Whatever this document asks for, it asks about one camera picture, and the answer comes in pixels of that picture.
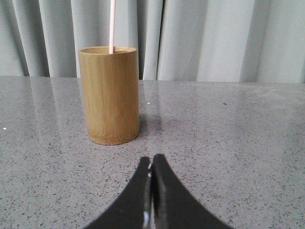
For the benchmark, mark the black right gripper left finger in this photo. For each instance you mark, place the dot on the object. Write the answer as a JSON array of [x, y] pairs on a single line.
[[132, 208]]

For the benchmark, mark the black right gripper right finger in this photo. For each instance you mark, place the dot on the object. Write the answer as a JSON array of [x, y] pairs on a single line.
[[174, 206]]

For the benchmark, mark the bamboo wooden cup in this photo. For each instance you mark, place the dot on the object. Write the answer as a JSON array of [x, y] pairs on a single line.
[[110, 83]]

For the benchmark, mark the grey curtain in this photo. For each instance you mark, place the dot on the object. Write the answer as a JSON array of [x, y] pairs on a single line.
[[189, 40]]

